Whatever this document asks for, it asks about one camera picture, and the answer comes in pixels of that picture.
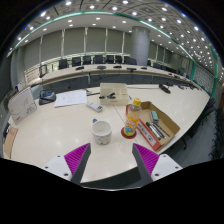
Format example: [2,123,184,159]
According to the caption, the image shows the green-grey board eraser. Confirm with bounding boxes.
[149,109,160,124]

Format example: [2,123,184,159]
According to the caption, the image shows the white remote control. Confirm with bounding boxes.
[85,101,104,113]

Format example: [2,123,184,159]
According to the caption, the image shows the large white cardboard box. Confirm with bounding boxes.
[7,86,38,126]

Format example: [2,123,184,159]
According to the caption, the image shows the brown cardboard box, red label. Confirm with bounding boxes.
[125,100,181,152]

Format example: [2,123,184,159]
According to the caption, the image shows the small beige open box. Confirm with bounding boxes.
[99,82,130,107]

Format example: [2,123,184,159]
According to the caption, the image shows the ceiling lights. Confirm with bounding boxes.
[16,0,221,74]

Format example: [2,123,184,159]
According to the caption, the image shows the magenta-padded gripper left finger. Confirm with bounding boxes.
[42,143,92,185]

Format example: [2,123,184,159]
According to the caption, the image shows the black marker pen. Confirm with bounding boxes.
[145,121,163,140]
[154,122,171,138]

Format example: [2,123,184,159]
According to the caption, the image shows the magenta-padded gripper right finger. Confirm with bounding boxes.
[132,143,184,186]

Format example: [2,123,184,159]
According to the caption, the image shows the white mug with blue handle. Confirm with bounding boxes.
[90,118,113,146]

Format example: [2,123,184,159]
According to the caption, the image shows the row of black office chairs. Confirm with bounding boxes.
[58,54,161,71]

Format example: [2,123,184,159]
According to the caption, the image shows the white paper sheet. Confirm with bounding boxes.
[53,89,88,108]

